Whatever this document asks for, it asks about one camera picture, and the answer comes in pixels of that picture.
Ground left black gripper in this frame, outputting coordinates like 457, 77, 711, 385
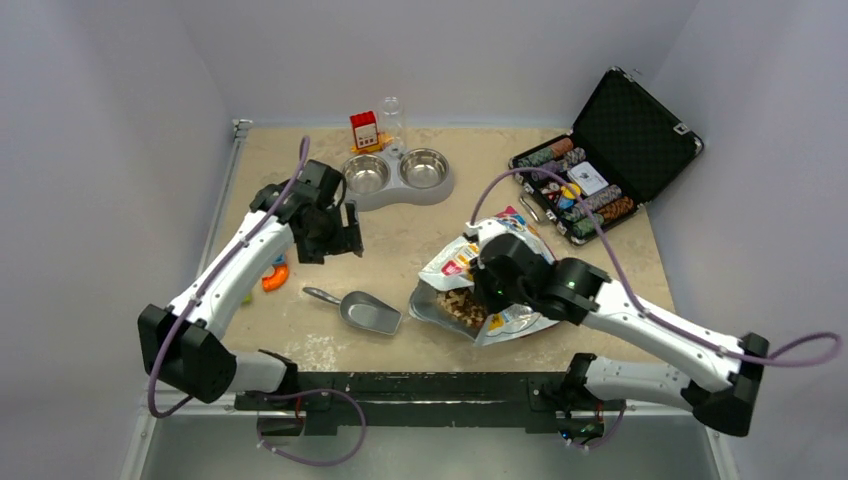
297, 200, 362, 264

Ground pet food bag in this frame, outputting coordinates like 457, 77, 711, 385
409, 235, 557, 347

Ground silver metal scoop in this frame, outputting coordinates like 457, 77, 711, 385
302, 287, 403, 336

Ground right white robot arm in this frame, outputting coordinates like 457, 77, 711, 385
470, 233, 769, 437

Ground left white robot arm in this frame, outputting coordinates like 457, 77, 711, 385
137, 160, 364, 409

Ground grey double pet bowl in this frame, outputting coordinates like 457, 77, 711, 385
340, 148, 454, 212

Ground orange toy arch with blocks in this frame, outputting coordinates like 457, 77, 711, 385
260, 254, 290, 293

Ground red toy block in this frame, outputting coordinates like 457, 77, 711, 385
349, 110, 385, 154

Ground clear water bottle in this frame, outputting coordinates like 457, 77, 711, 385
380, 96, 407, 158

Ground black poker chip case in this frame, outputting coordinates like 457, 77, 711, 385
508, 67, 704, 245

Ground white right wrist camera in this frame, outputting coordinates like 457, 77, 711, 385
462, 216, 525, 249

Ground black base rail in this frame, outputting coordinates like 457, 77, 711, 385
234, 372, 624, 436

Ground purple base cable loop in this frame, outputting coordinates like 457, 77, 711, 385
256, 389, 368, 468

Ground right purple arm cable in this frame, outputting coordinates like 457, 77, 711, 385
468, 166, 844, 369

